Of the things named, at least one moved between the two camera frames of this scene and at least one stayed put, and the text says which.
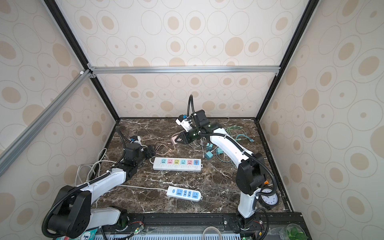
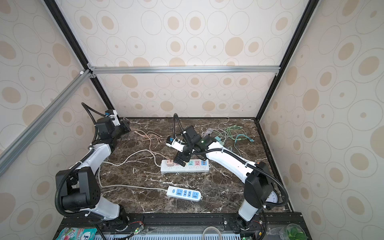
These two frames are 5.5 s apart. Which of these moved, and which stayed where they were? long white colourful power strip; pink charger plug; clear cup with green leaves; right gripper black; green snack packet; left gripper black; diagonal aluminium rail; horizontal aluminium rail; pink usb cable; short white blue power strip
Moved: right gripper black; pink charger plug; pink usb cable; long white colourful power strip; left gripper black
Stayed: short white blue power strip; green snack packet; horizontal aluminium rail; diagonal aluminium rail; clear cup with green leaves
